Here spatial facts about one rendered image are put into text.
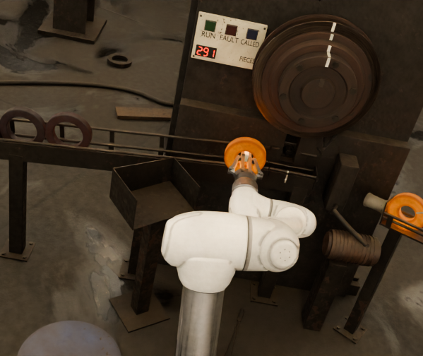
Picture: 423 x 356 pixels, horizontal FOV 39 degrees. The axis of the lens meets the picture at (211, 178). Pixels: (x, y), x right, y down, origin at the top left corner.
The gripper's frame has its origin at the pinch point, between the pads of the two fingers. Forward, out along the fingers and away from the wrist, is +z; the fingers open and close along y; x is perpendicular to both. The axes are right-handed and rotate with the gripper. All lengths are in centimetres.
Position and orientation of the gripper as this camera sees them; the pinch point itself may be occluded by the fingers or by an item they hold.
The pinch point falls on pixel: (246, 152)
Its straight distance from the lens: 226.5
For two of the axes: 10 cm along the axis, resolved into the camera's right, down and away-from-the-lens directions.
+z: 0.6, -6.0, 8.0
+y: 9.8, 1.8, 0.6
